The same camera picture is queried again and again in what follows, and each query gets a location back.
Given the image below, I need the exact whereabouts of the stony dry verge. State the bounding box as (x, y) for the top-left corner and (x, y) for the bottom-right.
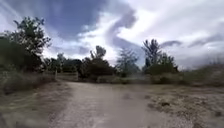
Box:
(0, 79), (73, 128)
(133, 83), (224, 128)

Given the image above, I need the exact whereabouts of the pale gravel dirt path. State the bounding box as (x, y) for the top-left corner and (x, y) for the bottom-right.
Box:
(48, 81), (198, 128)

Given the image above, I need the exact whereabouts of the row of bushes and dry grass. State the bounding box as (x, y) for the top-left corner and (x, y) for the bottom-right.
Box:
(149, 58), (224, 88)

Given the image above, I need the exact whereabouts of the row of distant trees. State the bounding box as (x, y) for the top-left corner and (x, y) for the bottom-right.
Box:
(43, 38), (179, 84)

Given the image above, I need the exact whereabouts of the row of trees and bushes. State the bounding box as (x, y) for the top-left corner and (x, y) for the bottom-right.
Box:
(0, 16), (56, 93)

